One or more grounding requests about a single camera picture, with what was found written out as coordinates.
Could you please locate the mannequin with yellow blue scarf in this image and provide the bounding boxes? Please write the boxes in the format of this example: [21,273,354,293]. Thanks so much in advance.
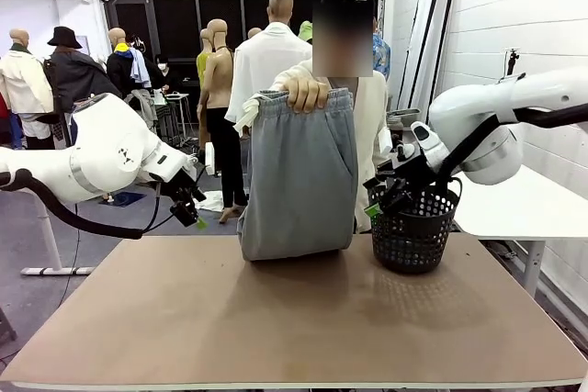
[106,27,160,131]

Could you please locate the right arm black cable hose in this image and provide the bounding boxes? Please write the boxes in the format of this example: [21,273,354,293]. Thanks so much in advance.
[435,105,588,185]

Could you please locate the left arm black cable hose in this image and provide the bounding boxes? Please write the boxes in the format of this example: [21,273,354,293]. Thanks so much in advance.
[0,169,144,241]

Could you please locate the small white metal table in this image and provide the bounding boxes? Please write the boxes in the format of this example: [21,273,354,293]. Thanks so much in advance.
[155,92,190,145]

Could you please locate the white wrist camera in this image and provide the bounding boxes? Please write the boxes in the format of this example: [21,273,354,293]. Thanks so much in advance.
[204,140,218,176]
[397,119,450,164]

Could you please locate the mannequin with black bucket hat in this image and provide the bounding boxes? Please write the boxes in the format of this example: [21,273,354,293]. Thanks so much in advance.
[43,26,124,111]

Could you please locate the mannequin in yellow top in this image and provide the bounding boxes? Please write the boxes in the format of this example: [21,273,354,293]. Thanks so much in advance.
[196,28,215,148]

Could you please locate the person's right forearm cream sleeve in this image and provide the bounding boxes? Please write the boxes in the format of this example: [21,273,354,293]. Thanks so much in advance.
[270,59,321,93]

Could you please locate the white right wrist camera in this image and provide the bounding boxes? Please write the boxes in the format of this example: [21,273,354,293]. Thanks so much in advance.
[397,119,450,164]

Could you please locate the mannequin in white shirt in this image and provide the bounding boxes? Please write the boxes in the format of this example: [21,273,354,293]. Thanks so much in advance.
[223,0,314,209]

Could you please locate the mannequin in cream jacket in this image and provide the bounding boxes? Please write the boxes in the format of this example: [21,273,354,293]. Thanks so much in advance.
[0,28,55,151]

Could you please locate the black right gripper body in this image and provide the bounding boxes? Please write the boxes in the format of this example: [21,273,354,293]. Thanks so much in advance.
[374,148,445,196]

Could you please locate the white cloth on floor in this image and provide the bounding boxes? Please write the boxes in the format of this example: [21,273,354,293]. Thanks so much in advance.
[197,189,226,214]

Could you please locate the white side table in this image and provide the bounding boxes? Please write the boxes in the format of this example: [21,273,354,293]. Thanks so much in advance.
[452,164,588,299]
[20,185,96,277]

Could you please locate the grey training pants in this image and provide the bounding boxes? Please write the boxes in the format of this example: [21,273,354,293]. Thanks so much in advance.
[236,87,360,263]

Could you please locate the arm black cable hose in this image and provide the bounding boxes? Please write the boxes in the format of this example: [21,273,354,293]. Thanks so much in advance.
[435,105,588,185]
[0,169,144,241]

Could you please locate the thin black camera cable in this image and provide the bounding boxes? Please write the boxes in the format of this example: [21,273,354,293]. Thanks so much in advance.
[140,180,163,233]

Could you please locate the cream pants drawstring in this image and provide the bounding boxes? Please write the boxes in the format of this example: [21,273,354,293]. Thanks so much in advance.
[232,94,264,138]

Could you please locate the person's right hand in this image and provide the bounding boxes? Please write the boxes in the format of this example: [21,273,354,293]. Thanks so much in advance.
[283,75,330,115]

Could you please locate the bare tan mannequin black trousers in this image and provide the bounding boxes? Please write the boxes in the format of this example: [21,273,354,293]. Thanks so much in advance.
[198,18,252,224]

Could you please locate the person in black shirt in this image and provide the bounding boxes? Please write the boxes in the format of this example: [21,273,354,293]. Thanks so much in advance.
[153,55,185,95]

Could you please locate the person in cream cardigan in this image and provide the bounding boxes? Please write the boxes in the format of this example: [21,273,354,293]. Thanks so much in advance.
[270,0,394,235]

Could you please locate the dark metal stand foot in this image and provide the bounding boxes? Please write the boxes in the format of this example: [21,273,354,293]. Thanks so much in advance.
[0,304,18,342]

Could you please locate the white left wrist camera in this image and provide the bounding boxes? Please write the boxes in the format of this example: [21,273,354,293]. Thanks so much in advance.
[204,140,218,176]

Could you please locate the black tripod stand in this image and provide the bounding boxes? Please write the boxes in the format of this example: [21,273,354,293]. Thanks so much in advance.
[503,47,523,77]

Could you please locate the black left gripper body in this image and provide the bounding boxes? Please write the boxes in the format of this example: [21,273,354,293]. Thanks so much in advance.
[158,165,208,209]

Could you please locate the black plastic mesh basket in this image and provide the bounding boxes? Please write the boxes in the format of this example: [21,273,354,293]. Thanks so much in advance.
[369,175,464,274]

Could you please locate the mannequin in blue floral shirt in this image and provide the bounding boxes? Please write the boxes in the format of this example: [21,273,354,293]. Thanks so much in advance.
[370,17,392,79]

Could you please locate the black framed reflector panel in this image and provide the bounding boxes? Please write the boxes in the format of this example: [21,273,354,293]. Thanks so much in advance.
[397,0,445,111]
[408,0,459,111]

